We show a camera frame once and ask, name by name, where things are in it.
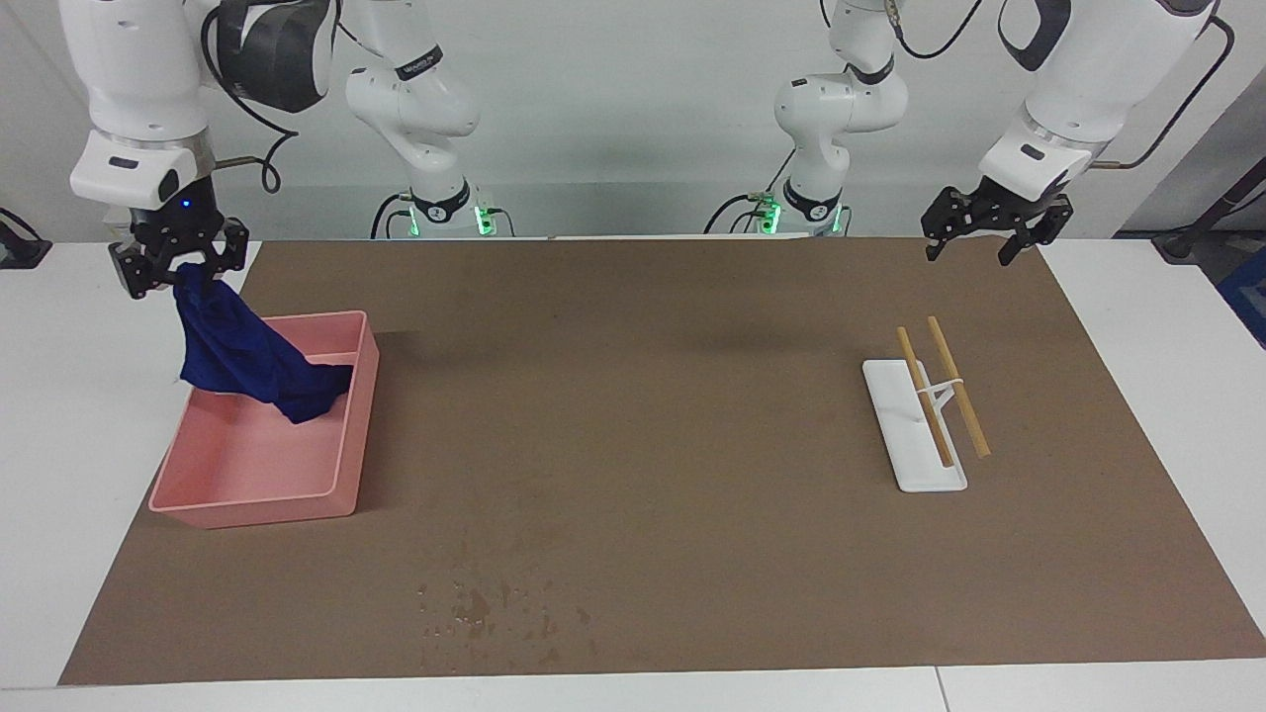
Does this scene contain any black stand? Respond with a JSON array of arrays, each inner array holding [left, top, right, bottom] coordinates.
[[1118, 158, 1266, 264]]

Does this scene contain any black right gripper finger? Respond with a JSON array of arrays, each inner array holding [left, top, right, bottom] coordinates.
[[109, 232, 175, 302], [203, 219, 251, 279]]

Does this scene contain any black base cable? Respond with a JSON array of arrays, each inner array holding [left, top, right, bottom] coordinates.
[[703, 148, 797, 236]]

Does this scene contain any light wooden dowel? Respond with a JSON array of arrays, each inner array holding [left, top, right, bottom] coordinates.
[[896, 326, 955, 469], [927, 316, 991, 459]]

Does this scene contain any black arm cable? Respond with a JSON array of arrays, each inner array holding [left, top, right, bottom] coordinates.
[[201, 0, 342, 195], [1091, 14, 1237, 171]]

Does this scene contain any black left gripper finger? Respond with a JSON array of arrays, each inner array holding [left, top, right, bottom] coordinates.
[[921, 188, 976, 264], [998, 198, 1076, 269]]

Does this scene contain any pink plastic bin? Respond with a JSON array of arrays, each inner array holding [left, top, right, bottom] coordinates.
[[148, 311, 381, 530]]

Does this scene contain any blue towel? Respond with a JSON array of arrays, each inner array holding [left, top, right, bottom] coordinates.
[[173, 261, 355, 425]]

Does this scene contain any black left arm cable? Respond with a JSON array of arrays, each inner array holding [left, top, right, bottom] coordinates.
[[1091, 14, 1237, 171]]

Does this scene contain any black clamp mount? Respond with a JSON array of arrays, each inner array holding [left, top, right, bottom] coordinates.
[[0, 208, 52, 270]]

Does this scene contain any blue crate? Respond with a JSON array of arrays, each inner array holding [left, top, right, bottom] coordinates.
[[1219, 247, 1266, 349]]

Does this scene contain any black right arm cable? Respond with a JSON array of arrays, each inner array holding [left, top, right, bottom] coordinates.
[[201, 0, 342, 195]]

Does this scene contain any brown table mat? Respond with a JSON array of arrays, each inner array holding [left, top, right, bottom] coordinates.
[[57, 235, 1266, 686]]

